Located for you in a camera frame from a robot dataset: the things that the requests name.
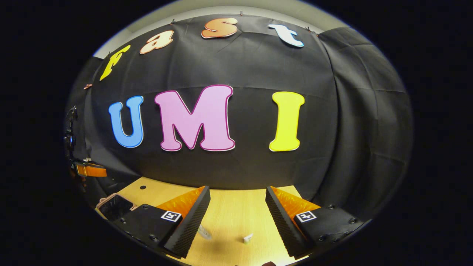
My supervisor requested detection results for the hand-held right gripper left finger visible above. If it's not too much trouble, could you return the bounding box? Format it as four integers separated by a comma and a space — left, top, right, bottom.
113, 186, 211, 258

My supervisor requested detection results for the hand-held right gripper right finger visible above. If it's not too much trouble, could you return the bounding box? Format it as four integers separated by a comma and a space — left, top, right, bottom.
265, 186, 372, 258

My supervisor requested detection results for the pink suitcase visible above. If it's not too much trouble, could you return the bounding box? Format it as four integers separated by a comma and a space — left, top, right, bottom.
96, 193, 137, 222

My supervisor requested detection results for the black backdrop cloth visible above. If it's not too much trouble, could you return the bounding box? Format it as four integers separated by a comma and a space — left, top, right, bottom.
65, 14, 414, 222

